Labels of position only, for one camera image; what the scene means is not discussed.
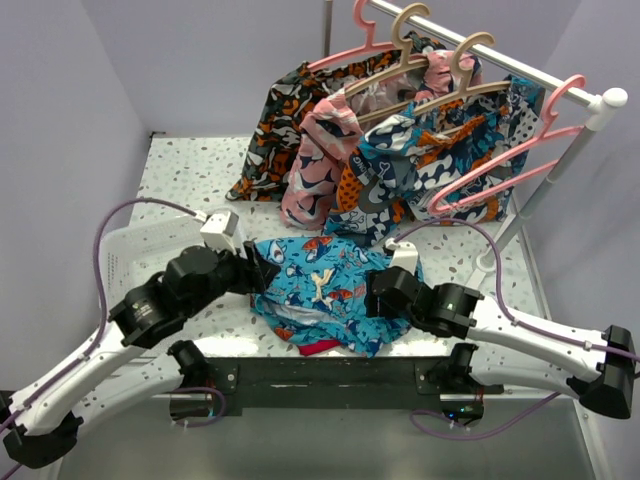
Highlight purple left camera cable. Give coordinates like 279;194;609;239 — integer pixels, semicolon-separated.
0;198;209;476

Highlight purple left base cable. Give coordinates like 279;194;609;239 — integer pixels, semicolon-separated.
172;387;227;429

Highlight silver clothes rack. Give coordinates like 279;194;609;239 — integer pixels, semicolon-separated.
326;1;628;288

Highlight black orange camo shorts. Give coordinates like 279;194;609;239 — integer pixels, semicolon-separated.
226;50;401;201

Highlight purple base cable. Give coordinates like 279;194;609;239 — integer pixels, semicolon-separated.
409;390;561;441
172;387;227;429

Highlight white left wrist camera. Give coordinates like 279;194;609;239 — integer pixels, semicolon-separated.
199;210;242;254

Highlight beige hanger middle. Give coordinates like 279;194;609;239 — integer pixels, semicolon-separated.
344;3;431;99

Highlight beige hanger front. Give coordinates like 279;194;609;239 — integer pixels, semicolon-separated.
357;31;512;126

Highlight white plastic basket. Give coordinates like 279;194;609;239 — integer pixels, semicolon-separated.
100;216;245;339

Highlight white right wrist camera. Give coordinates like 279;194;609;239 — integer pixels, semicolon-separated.
384;239;419;274

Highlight beige hanger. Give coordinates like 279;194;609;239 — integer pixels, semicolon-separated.
344;3;431;99
357;31;512;126

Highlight blue shark print shorts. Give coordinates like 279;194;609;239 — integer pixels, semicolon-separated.
251;236;410;357

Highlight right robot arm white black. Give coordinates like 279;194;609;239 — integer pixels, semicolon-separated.
365;267;637;420

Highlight red folded cloth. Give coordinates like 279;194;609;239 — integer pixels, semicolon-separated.
298;339;341;357

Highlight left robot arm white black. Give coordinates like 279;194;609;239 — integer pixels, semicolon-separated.
1;242;281;469

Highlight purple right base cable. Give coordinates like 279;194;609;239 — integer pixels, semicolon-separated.
409;390;561;441

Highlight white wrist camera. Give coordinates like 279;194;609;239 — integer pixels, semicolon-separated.
384;239;419;274
199;210;242;254

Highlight pink hanger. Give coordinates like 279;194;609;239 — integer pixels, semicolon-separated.
427;74;586;217
308;0;393;71

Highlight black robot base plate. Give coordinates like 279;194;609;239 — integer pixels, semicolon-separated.
178;356;504;416

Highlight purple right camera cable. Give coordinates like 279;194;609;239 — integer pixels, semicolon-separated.
389;217;640;361

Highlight purple camera cable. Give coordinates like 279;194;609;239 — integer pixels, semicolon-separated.
0;198;209;476
389;217;640;361

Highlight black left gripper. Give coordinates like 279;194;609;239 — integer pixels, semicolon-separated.
185;238;281;317

